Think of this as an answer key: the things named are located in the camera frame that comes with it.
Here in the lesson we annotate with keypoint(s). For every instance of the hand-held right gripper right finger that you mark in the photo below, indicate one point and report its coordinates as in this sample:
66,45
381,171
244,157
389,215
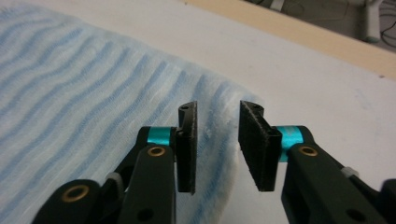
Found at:
258,149

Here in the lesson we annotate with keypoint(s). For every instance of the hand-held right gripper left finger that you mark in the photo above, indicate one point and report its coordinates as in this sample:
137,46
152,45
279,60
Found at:
186,149

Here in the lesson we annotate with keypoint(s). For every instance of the light blue striped towel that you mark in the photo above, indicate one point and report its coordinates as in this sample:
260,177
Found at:
77,109

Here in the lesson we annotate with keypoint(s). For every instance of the white desk leg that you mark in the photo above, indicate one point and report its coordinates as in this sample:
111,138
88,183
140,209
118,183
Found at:
372,21
276,3

